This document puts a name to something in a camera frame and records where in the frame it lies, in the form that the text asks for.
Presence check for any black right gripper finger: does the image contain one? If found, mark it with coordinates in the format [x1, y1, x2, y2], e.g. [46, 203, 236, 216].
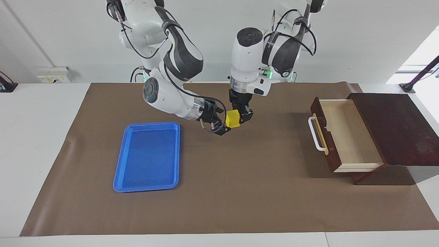
[212, 99, 228, 116]
[205, 120, 231, 137]

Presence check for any yellow cube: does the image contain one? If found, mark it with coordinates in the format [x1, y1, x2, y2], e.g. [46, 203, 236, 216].
[225, 109, 241, 129]

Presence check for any wooden drawer with white handle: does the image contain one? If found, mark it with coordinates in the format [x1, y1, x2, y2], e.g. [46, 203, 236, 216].
[308, 97, 385, 173]

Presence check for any brown table mat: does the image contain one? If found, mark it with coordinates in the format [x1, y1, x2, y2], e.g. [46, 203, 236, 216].
[20, 82, 439, 237]

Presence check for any blue plastic tray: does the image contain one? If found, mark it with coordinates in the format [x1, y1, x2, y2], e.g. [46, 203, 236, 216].
[113, 121, 181, 193]

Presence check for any dark wooden cabinet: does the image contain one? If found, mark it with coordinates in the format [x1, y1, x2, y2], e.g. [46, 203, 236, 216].
[346, 92, 439, 186]

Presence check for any black table clamp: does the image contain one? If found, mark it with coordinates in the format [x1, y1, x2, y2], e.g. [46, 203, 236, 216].
[0, 71, 19, 93]

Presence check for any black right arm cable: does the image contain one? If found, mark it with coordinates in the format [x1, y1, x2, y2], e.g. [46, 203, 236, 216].
[106, 0, 229, 134]

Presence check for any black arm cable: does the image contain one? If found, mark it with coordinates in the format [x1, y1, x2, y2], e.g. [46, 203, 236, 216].
[106, 0, 229, 134]
[271, 9, 318, 57]

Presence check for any black base cable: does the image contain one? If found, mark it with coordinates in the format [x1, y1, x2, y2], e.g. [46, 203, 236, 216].
[130, 66, 144, 83]

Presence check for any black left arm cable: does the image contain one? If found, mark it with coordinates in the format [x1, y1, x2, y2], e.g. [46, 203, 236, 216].
[271, 9, 318, 57]

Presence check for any white wall socket box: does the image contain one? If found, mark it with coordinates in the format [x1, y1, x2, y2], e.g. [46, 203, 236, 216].
[36, 66, 73, 84]

